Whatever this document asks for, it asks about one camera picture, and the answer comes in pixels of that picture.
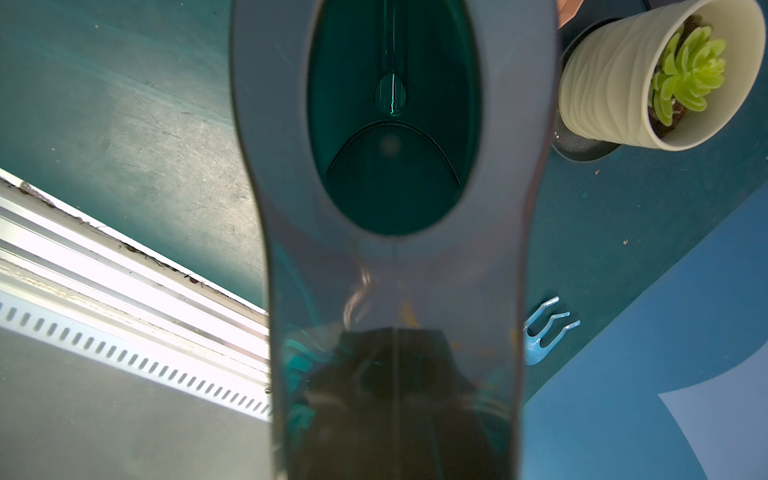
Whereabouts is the pink saucer under beige pot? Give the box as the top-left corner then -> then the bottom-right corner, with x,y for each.
556,0 -> 584,28

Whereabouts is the aluminium front rail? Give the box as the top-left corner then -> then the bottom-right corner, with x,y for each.
1,173 -> 274,422

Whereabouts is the pale green succulent pot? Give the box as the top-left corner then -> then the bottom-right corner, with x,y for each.
559,1 -> 766,151

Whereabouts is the black saucer under green pot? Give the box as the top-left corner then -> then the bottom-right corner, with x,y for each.
551,17 -> 621,163

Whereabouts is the blue yellow garden fork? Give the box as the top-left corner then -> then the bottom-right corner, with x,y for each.
522,296 -> 581,366

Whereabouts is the dark green watering can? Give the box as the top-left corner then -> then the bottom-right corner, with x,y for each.
230,1 -> 560,479

